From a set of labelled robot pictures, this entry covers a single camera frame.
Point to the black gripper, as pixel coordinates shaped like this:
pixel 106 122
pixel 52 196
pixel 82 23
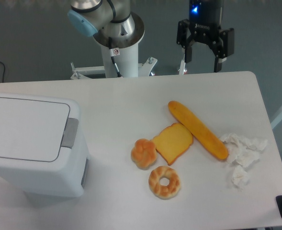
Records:
pixel 204 24

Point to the white push-top trash can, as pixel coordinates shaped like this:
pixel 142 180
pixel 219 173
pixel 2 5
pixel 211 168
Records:
pixel 42 146

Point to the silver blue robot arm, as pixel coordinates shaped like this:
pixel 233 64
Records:
pixel 118 31

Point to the orange toast slice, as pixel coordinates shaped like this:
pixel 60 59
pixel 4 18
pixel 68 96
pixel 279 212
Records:
pixel 172 142

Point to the long orange baguette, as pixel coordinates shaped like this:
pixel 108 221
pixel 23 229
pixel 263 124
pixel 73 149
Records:
pixel 197 128

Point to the large crumpled white tissue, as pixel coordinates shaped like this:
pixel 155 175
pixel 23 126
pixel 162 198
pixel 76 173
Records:
pixel 243 151

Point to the knotted round bread roll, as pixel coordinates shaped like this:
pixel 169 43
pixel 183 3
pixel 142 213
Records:
pixel 144 154

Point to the small crumpled white tissue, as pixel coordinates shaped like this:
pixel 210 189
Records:
pixel 240 177

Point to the braided ring bread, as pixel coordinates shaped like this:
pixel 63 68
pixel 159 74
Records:
pixel 164 182

